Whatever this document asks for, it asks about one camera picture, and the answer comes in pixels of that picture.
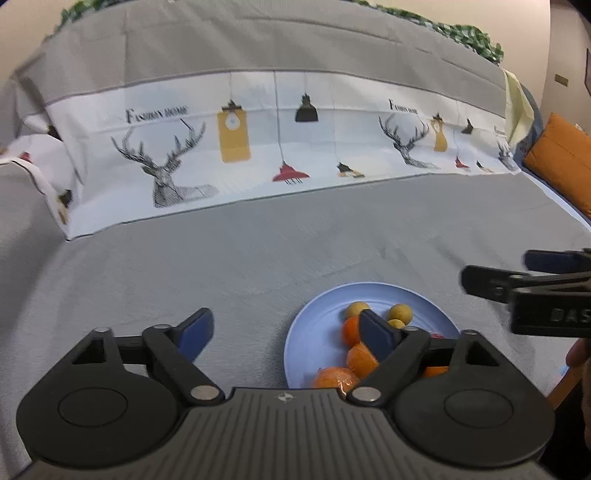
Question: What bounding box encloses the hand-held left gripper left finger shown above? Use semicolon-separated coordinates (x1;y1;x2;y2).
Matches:
68;308;223;404

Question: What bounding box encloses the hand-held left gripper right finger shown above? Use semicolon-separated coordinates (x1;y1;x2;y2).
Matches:
346;309;504;408

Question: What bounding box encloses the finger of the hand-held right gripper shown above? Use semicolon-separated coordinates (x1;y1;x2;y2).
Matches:
525;248;591;274
461;265;532;304

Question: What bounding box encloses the light blue plate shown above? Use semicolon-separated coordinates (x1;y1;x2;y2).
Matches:
284;282;461;391

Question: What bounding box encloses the plastic-wrapped large orange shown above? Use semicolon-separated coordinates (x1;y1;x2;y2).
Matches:
312;367;361;391

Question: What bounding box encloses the person's right hand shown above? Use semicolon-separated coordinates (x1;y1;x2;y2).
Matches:
566;339;591;370

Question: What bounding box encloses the wooden furniture edge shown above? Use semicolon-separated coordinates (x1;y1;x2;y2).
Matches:
549;367;583;411

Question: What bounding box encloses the grey printed sofa cover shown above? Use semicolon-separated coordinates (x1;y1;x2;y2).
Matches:
0;0;591;480

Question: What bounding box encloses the orange cushion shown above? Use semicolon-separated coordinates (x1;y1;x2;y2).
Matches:
523;113;591;220

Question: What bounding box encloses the pale yellow cloth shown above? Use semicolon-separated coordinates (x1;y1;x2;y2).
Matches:
502;69;534;145

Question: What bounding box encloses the green checked cloth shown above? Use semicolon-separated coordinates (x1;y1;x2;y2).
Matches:
59;0;505;63

